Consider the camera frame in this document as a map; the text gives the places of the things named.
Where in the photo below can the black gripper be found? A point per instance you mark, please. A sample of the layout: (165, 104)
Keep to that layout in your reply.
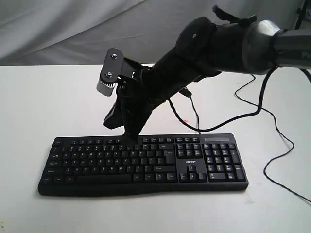
(141, 89)

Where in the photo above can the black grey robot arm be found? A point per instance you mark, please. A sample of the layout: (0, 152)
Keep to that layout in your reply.
(203, 49)

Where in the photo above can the grey backdrop cloth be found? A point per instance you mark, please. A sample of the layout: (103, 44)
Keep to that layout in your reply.
(70, 32)

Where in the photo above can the black acer keyboard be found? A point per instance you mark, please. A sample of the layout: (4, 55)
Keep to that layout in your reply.
(96, 166)

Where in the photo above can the black tripod stand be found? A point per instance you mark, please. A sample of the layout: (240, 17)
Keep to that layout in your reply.
(301, 12)

